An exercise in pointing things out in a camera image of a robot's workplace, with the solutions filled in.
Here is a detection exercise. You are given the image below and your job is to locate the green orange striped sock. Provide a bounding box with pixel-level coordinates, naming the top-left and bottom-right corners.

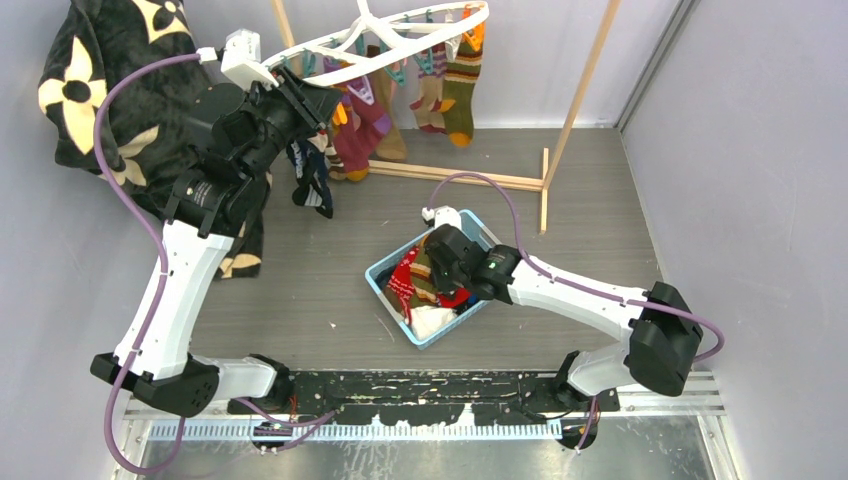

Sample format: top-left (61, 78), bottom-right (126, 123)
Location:
top-left (441, 41), bottom-right (483, 147)

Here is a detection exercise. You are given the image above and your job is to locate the light blue plastic basket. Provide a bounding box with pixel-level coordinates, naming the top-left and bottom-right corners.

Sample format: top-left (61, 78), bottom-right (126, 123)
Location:
top-left (364, 227), bottom-right (486, 350)

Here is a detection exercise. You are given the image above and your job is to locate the wooden rack frame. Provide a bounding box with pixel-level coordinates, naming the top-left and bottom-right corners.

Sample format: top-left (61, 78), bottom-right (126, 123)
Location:
top-left (271, 1), bottom-right (622, 234)

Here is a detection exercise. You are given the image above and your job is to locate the maroon purple striped sock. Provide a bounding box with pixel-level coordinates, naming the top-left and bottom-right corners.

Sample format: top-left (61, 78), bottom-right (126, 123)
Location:
top-left (327, 76), bottom-right (392, 182)

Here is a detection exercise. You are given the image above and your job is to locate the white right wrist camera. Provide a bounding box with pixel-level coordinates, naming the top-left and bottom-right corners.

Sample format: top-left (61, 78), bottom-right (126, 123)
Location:
top-left (421, 206), bottom-right (463, 230)

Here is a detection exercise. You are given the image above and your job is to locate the black floral blanket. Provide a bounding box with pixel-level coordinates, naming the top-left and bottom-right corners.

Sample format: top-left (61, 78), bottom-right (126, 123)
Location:
top-left (37, 0), bottom-right (273, 281)

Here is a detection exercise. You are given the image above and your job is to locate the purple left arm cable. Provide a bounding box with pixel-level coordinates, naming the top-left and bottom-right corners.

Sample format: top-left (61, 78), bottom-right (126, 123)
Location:
top-left (92, 52), bottom-right (203, 476)

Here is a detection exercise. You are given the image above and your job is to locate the navy black white sock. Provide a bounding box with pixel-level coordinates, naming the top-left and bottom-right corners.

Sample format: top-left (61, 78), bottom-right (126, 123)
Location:
top-left (285, 131), bottom-right (334, 219)

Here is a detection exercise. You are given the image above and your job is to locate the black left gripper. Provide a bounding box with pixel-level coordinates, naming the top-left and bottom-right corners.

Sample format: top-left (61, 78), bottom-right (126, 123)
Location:
top-left (238, 64), bottom-right (340, 183)

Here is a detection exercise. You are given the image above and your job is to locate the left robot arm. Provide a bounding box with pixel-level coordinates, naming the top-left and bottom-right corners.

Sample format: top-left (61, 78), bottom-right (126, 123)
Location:
top-left (90, 69), bottom-right (342, 417)

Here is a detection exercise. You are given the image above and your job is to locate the white clip hanger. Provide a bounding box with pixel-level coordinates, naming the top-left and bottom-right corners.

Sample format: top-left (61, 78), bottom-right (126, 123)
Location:
top-left (263, 1), bottom-right (490, 87)

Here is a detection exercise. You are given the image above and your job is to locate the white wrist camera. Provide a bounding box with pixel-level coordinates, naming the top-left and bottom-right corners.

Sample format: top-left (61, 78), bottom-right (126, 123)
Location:
top-left (196, 29), bottom-right (279, 92)
top-left (421, 206), bottom-right (463, 230)

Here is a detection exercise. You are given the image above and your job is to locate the red white patterned sock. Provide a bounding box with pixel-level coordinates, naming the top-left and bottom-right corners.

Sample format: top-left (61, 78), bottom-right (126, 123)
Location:
top-left (383, 247), bottom-right (419, 322)

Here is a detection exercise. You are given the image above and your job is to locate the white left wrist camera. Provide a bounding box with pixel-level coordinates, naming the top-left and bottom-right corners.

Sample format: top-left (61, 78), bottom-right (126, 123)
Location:
top-left (196, 29), bottom-right (279, 92)

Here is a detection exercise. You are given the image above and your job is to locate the white sock in basket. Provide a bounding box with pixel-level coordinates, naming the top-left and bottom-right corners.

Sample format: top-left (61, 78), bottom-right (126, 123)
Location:
top-left (410, 305), bottom-right (457, 340)

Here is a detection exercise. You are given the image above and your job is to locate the brown white orange sock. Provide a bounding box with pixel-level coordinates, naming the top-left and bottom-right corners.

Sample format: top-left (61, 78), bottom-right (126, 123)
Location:
top-left (409, 242), bottom-right (439, 308)

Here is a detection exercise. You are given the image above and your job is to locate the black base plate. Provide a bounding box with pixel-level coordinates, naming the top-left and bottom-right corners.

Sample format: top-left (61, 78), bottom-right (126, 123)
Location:
top-left (215, 370), bottom-right (590, 427)

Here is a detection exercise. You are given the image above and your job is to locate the orange clothespin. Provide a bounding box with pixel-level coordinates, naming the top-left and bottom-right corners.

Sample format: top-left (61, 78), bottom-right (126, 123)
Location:
top-left (332, 102), bottom-right (349, 127)

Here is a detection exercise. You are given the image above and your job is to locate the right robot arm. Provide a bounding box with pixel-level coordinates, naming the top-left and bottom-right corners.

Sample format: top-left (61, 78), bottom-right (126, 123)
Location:
top-left (424, 225), bottom-right (704, 411)

